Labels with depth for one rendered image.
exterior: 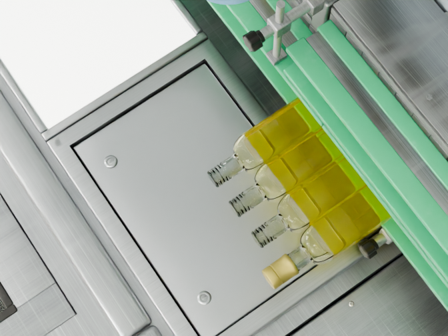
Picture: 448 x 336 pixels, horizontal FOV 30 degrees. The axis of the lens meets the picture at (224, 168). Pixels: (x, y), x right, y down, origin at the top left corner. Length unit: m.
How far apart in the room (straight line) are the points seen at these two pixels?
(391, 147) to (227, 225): 0.35
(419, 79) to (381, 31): 0.09
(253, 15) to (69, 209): 0.44
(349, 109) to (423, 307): 0.40
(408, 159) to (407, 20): 0.20
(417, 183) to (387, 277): 0.31
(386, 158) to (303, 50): 0.19
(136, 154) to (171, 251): 0.18
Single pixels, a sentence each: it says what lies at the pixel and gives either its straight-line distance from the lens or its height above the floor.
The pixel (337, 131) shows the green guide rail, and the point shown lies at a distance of 1.24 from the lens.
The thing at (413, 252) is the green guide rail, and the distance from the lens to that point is 1.30.
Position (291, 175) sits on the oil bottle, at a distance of 1.25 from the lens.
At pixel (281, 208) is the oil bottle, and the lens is 1.24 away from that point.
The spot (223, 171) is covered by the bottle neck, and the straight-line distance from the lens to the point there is 1.27.
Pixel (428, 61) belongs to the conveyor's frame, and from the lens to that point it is 1.20.
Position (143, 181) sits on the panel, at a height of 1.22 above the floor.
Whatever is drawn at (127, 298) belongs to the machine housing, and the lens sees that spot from 1.38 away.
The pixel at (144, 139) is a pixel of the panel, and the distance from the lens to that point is 1.44.
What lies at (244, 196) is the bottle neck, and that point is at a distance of 1.25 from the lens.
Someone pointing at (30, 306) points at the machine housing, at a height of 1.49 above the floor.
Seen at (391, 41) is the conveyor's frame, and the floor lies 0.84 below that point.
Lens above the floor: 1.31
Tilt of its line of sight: 9 degrees down
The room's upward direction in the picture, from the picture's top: 124 degrees counter-clockwise
